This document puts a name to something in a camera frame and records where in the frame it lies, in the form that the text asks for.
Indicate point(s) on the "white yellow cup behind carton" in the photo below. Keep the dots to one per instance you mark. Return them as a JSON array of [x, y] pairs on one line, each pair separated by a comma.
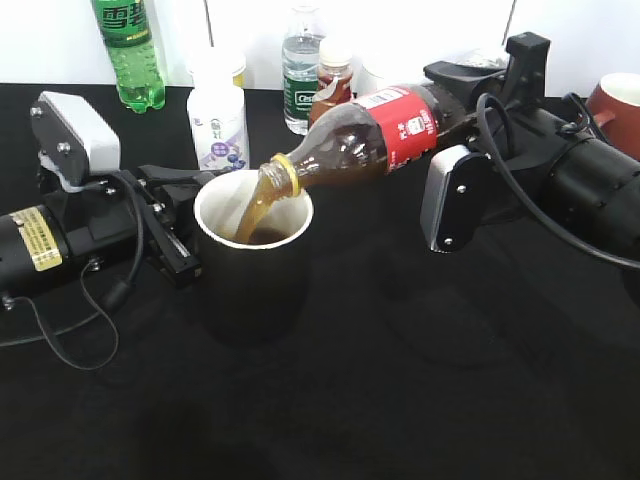
[[213, 65]]

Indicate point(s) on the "cola bottle red label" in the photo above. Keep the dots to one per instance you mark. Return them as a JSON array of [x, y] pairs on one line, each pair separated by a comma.
[[366, 138]]

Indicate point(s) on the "black mug white inside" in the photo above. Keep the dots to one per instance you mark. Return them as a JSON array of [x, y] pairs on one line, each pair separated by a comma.
[[250, 294]]

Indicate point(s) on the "clear water bottle green label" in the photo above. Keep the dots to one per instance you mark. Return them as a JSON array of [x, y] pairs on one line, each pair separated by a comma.
[[300, 58]]

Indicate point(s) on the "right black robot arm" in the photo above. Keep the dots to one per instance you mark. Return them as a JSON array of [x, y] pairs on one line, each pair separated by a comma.
[[507, 151]]

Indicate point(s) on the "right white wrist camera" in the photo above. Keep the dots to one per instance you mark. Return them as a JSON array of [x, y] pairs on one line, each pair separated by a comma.
[[455, 197]]

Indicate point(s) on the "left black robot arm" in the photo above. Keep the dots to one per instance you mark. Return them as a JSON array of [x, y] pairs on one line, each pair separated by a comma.
[[32, 264]]

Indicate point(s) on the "brown nescafe coffee bottle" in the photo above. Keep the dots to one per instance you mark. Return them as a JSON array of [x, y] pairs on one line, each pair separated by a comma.
[[334, 75]]

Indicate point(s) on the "red mug white inside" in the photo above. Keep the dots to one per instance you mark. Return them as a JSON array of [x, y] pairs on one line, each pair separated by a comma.
[[614, 104]]

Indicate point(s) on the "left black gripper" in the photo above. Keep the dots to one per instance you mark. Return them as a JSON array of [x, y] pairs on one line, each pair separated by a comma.
[[100, 221]]

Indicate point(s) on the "white blueberry yogurt carton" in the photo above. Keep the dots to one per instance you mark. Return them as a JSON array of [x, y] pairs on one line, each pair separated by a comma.
[[217, 116]]

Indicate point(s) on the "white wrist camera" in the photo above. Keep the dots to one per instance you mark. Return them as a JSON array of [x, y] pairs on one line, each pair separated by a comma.
[[455, 197], [76, 144]]

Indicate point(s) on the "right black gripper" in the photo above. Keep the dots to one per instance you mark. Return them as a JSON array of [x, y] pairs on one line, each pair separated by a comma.
[[552, 161]]

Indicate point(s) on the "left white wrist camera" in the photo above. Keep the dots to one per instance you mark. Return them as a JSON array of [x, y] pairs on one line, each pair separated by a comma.
[[76, 144]]

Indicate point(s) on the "green sprite bottle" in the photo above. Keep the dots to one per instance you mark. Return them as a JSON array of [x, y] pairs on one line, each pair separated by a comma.
[[126, 33]]

